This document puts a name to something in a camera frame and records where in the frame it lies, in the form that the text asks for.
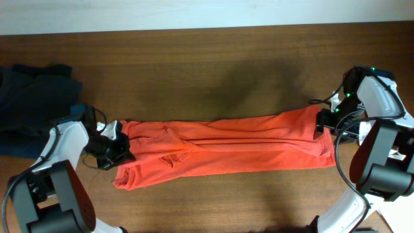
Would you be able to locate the black folded garment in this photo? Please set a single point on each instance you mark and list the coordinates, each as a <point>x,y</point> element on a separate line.
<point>56,70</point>

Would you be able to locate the navy blue folded garment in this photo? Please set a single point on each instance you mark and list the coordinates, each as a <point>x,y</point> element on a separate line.
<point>25,128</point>

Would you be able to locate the dark grey folded garment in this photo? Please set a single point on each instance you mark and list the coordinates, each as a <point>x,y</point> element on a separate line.
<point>41,90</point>

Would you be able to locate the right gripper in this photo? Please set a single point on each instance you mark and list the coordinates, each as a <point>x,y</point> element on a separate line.
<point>324,122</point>

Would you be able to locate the red soccer t-shirt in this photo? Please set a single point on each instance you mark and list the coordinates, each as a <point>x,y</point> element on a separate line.
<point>165,151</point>

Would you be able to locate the white t-shirt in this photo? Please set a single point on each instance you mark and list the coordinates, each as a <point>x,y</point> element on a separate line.
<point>396,213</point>

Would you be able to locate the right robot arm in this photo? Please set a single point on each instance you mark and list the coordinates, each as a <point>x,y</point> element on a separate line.
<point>357,82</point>

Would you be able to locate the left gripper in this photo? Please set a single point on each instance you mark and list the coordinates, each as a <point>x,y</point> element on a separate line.
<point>119,150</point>

